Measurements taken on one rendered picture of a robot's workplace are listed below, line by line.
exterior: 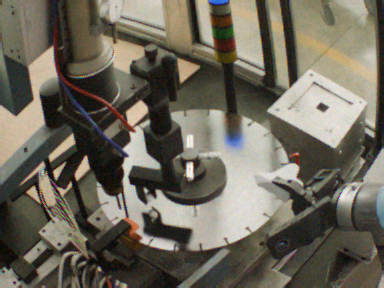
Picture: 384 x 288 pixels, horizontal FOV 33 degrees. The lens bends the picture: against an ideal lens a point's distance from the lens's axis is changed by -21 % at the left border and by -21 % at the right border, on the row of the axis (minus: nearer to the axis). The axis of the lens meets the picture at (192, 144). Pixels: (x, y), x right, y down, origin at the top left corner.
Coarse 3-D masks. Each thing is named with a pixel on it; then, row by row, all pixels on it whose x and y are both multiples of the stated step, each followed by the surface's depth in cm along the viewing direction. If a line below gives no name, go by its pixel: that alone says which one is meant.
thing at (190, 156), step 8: (192, 136) 129; (192, 144) 128; (184, 152) 126; (192, 152) 126; (216, 152) 126; (176, 160) 126; (184, 160) 125; (192, 160) 125; (184, 168) 126; (192, 168) 124; (192, 176) 123
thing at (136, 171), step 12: (132, 168) 121; (144, 168) 121; (168, 168) 116; (132, 180) 120; (144, 180) 119; (156, 180) 119; (168, 180) 118; (180, 180) 118; (144, 192) 121; (180, 192) 119
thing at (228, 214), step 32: (192, 128) 138; (224, 128) 137; (256, 128) 136; (128, 160) 134; (224, 160) 131; (256, 160) 131; (128, 192) 128; (160, 192) 127; (224, 192) 126; (256, 192) 125; (160, 224) 122; (192, 224) 122; (224, 224) 121; (256, 224) 120
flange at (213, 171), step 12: (180, 168) 128; (204, 168) 127; (216, 168) 129; (192, 180) 127; (204, 180) 127; (216, 180) 127; (168, 192) 126; (192, 192) 125; (204, 192) 125; (216, 192) 126
